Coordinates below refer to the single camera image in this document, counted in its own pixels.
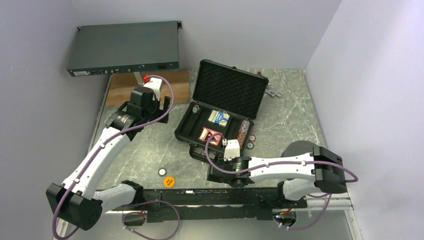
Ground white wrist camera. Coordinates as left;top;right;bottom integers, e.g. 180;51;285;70
143;75;164;101
222;139;241;162

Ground black foam-lined poker case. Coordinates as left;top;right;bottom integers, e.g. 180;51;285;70
174;59;269;163

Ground grey foam roll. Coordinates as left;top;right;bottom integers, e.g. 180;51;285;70
281;140;318;158

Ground metal stand bracket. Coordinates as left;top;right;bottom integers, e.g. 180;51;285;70
134;72;145;87

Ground red playing card deck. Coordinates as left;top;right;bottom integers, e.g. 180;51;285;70
198;127;223;146

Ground orange round sticker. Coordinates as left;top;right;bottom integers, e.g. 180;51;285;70
163;176;176;188

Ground blue playing card deck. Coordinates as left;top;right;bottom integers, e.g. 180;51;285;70
208;110;231;127

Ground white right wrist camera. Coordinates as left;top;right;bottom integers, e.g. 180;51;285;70
222;139;241;162

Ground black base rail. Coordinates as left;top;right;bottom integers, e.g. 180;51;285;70
114;187;308;223

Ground wooden board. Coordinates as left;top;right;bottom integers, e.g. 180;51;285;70
105;70;190;107

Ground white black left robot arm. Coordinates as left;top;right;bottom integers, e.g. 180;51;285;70
46;85;175;231

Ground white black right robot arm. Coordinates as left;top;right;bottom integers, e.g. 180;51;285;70
206;146;347;208

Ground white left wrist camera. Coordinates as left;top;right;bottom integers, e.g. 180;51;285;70
143;75;164;101

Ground grey rack network switch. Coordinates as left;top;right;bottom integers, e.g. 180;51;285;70
66;20;183;77

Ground green poker chip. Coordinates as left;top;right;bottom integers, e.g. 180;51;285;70
157;168;167;177

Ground row of poker chips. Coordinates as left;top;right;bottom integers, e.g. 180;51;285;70
236;120;250;149

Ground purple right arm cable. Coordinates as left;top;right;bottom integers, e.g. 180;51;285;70
204;131;359;232

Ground adjustable metal wrench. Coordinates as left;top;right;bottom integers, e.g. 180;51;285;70
265;88;284;98

